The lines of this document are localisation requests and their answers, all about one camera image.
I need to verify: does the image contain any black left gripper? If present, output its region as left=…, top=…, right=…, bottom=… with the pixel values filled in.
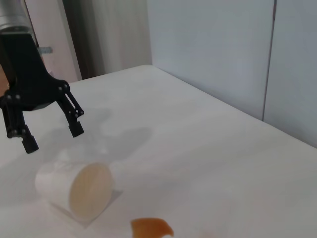
left=0, top=33, right=85, bottom=154

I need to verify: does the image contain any white paper cup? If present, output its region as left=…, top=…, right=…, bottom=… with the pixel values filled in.
left=34, top=151, right=116, bottom=223

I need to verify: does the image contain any beige background curtain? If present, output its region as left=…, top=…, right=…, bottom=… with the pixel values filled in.
left=81, top=0, right=152, bottom=80

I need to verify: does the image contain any brown liquid stain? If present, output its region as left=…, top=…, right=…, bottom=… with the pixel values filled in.
left=130, top=217, right=174, bottom=238

